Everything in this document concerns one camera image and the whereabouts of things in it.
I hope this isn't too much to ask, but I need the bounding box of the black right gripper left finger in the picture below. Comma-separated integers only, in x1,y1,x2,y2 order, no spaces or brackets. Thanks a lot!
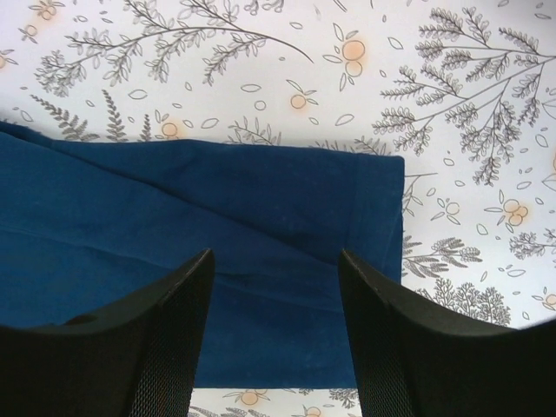
1,250,215,416

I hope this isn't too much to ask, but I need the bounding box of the floral patterned table mat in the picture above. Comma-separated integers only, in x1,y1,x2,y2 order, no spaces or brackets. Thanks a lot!
1,1,555,416

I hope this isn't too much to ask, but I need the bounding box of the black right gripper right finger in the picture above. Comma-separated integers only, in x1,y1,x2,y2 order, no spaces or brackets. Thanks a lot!
339,251,555,417

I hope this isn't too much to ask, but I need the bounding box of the blue Mickey print t-shirt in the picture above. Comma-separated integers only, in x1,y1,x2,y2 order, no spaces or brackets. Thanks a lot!
1,123,405,389

